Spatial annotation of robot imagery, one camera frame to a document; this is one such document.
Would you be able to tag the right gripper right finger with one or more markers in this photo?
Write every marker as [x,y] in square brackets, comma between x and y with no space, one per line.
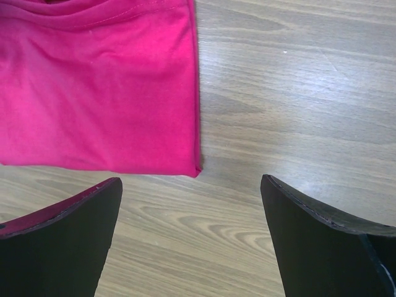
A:
[324,251]

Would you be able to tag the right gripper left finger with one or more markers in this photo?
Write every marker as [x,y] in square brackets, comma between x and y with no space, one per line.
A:
[61,249]

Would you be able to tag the pink t shirt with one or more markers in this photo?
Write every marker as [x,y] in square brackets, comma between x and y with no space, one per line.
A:
[100,86]

